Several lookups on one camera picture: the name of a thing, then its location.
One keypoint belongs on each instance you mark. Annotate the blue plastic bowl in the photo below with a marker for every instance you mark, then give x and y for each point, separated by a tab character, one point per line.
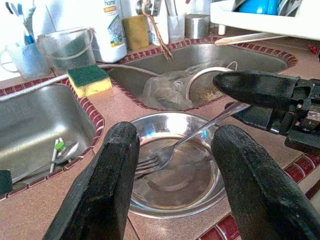
257	6

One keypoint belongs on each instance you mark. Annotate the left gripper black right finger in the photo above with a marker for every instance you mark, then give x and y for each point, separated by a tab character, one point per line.
262	200

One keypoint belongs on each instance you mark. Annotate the green yellow scrub sponge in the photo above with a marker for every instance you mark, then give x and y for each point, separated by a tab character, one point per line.
87	80

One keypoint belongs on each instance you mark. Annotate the white detergent bottle yellow cap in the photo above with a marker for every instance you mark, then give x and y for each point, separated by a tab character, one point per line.
110	30

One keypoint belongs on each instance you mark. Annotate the green white training chopsticks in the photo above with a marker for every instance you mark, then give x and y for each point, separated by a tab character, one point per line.
58	145

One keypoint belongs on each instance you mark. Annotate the blue mug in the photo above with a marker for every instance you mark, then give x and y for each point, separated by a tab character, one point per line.
5	182

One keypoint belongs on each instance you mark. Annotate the steel pot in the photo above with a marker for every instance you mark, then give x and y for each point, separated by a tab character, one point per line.
200	92

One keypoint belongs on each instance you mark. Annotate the round steel plate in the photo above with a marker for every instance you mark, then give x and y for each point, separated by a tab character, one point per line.
175	190

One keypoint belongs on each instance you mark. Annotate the metal fork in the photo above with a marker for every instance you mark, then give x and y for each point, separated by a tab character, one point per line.
170	150

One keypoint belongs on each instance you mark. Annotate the clear plastic bag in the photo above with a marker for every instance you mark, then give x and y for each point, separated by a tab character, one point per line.
162	90

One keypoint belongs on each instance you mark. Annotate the steel cup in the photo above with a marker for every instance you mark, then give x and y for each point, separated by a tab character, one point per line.
197	26

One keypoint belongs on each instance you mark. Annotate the wide steel sink basin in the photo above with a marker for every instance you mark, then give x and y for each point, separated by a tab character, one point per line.
200	53

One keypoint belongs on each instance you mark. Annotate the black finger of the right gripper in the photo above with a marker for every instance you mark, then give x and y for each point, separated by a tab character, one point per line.
255	87
257	117

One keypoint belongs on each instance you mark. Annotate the blue white toothbrush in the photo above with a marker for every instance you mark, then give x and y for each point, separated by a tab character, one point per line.
27	25

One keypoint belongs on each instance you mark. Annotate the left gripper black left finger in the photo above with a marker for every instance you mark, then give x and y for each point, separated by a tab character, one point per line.
100	195

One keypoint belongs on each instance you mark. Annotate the wooden spatula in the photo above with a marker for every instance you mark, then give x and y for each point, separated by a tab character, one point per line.
240	39

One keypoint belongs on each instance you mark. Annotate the white dish rack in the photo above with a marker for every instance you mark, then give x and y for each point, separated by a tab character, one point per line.
262	22

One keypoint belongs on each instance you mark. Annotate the metal spoon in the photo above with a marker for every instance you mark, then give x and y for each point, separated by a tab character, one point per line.
67	152

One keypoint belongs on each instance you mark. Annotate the white toothbrush cup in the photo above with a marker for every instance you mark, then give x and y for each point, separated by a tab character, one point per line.
27	62

